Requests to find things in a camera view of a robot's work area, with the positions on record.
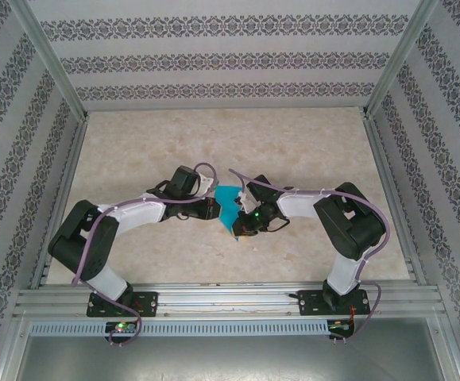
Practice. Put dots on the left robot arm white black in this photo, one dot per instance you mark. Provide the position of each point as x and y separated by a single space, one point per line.
110 283

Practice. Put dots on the aluminium frame post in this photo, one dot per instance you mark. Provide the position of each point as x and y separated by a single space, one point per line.
400 55
10 349
450 349
50 55

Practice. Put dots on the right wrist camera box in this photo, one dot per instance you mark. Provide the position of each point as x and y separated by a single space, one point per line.
246 202

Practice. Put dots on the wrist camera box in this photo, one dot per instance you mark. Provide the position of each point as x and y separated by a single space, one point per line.
246 202
206 182

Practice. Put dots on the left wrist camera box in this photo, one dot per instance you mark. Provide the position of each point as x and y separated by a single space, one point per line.
206 182

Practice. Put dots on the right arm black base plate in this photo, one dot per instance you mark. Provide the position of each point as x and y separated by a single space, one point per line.
313 303

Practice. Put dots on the grey metal sheet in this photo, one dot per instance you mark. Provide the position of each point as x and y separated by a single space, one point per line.
229 361

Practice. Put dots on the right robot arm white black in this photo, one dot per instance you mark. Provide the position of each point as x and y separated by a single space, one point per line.
342 274

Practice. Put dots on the blue paper sheet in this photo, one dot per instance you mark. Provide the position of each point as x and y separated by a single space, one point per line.
226 206

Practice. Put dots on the aluminium side rail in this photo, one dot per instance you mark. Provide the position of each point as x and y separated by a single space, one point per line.
69 170
384 170

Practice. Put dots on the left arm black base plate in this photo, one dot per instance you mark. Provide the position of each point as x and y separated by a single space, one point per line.
146 303

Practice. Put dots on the aluminium mounting rail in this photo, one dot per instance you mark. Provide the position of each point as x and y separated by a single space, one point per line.
229 295

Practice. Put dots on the circuit board with green light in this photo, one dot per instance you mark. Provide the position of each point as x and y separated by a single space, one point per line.
122 327
341 326

